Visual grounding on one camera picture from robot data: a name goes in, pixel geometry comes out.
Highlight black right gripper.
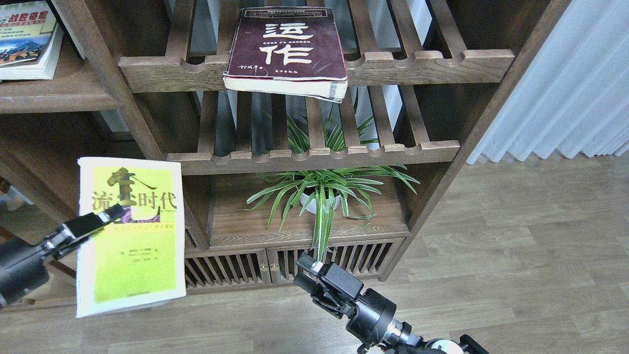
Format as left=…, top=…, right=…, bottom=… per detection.
left=293, top=252, right=399, bottom=347

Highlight white plant pot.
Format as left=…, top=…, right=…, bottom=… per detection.
left=300, top=191, right=341, bottom=214

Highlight yellow cover book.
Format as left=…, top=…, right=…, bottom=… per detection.
left=76, top=157, right=186, bottom=318

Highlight maroon book white characters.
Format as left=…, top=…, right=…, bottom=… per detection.
left=223, top=6, right=348, bottom=103

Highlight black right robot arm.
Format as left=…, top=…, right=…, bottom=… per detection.
left=294, top=253, right=487, bottom=354

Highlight white pleated curtain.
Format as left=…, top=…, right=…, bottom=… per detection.
left=467, top=0, right=629, bottom=164

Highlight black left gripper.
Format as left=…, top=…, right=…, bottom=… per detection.
left=0, top=204, right=127, bottom=307

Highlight dark wooden bookshelf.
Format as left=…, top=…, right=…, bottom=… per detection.
left=1, top=0, right=569, bottom=292

